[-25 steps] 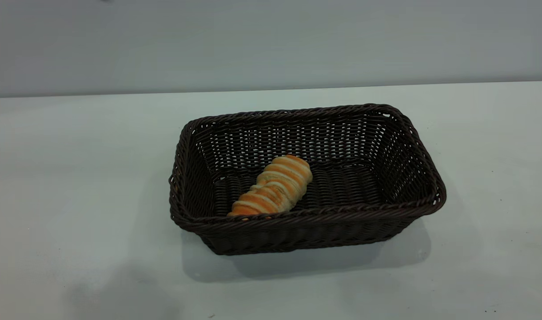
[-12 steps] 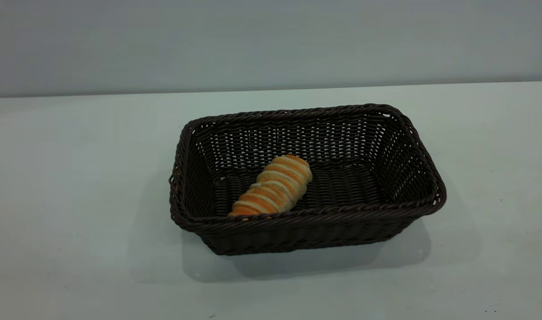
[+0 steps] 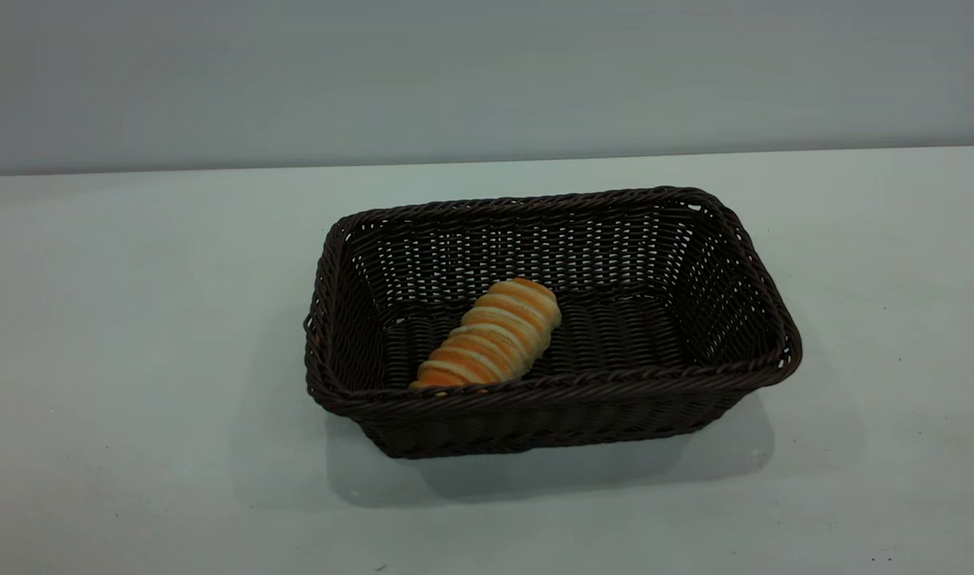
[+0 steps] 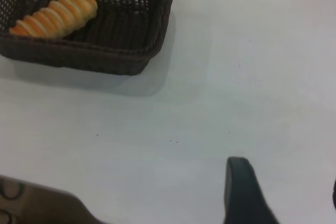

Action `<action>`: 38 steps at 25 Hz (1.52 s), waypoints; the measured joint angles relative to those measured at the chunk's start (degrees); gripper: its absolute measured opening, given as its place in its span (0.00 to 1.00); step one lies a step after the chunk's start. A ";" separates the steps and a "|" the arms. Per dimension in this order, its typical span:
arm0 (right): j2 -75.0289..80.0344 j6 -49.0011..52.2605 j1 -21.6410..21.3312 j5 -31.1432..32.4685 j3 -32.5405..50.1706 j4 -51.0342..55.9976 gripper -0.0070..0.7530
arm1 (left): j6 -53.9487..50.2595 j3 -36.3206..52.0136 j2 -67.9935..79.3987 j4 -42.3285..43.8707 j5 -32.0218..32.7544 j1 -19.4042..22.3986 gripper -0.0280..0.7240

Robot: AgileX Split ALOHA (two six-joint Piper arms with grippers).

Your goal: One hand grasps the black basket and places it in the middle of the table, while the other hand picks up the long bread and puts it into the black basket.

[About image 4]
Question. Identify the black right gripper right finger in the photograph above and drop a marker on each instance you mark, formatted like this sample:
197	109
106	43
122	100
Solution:
334	192

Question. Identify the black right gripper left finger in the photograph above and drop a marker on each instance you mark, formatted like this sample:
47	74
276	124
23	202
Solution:
244	195

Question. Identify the black woven wicker basket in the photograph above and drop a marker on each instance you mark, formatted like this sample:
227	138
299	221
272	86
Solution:
123	35

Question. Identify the orange striped bread roll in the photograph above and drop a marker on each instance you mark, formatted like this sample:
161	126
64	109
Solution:
56	15

